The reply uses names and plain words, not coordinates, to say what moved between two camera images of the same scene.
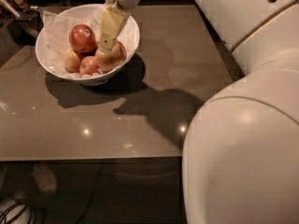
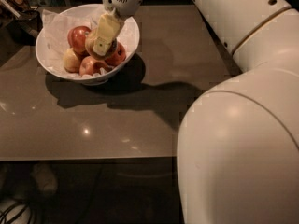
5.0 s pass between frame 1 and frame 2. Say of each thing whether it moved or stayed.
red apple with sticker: stayed
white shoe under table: stayed
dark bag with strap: stayed
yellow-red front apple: moved
